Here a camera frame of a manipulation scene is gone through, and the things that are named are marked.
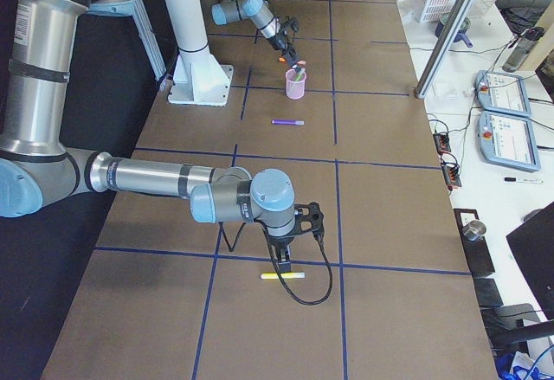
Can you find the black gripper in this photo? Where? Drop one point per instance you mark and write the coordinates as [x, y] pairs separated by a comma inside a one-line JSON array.
[[279, 241], [280, 43]]

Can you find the purple highlighter pen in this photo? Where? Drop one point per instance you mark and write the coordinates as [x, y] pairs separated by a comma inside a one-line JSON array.
[[287, 122]]

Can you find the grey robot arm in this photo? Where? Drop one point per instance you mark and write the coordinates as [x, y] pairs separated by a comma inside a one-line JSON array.
[[278, 32], [107, 103]]

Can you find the yellow highlighter pen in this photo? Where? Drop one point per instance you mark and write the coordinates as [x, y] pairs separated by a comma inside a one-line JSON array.
[[284, 276]]

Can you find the pink mesh pen holder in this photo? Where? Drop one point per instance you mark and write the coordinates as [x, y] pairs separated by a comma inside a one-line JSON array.
[[294, 89]]

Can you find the black marker pen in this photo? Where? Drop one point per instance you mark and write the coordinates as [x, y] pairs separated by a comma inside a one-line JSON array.
[[520, 180]]

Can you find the black power strip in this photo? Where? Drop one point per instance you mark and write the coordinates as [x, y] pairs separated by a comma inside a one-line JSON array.
[[451, 175], [442, 142]]

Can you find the steel cup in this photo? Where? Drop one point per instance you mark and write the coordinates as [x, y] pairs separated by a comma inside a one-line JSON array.
[[473, 230]]

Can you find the upper teach pendant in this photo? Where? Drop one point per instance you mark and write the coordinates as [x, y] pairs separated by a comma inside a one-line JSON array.
[[502, 93]]

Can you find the teach pendant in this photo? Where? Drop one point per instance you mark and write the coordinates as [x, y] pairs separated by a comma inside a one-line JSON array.
[[508, 140], [502, 93]]

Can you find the lower teach pendant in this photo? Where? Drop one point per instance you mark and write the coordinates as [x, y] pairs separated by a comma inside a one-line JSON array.
[[508, 140]]

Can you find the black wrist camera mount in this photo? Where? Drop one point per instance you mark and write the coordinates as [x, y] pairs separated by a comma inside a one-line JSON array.
[[309, 219]]

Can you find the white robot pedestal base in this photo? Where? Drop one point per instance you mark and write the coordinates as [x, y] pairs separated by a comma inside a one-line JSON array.
[[198, 78]]

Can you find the aluminium frame post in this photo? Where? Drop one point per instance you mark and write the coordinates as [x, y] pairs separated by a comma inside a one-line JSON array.
[[442, 46]]

